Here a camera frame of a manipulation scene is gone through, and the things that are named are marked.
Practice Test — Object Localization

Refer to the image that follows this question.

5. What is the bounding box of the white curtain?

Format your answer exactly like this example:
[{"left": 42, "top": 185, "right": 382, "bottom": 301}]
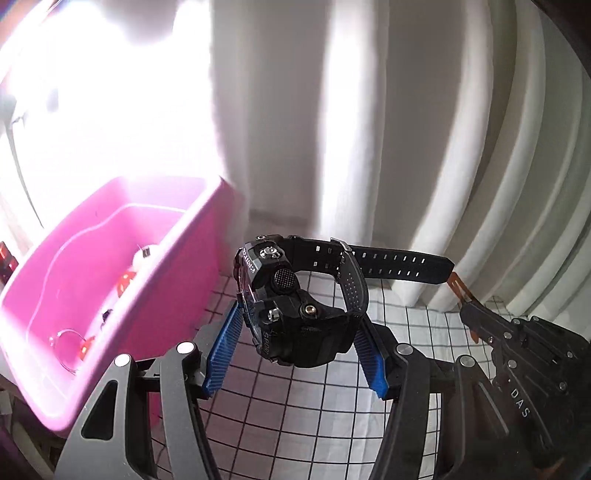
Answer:
[{"left": 205, "top": 1, "right": 590, "bottom": 334}]

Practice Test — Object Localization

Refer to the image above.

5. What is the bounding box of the white black grid tablecloth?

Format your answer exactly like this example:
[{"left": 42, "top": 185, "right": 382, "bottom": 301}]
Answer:
[{"left": 199, "top": 281, "right": 496, "bottom": 479}]

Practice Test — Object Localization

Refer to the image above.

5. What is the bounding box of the pink plastic storage bin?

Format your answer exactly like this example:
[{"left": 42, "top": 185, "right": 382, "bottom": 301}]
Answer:
[{"left": 1, "top": 176, "right": 235, "bottom": 436}]

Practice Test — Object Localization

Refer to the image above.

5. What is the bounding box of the brown metal hair clip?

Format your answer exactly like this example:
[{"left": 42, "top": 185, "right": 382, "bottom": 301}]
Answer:
[{"left": 447, "top": 271, "right": 481, "bottom": 344}]

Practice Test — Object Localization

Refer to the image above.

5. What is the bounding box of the black digital wrist watch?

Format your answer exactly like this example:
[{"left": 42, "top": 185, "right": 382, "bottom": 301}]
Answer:
[{"left": 233, "top": 235, "right": 454, "bottom": 369}]

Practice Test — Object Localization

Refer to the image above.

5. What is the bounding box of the pink fuzzy strawberry headband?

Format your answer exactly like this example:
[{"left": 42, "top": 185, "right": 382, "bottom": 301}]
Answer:
[{"left": 79, "top": 271, "right": 136, "bottom": 361}]

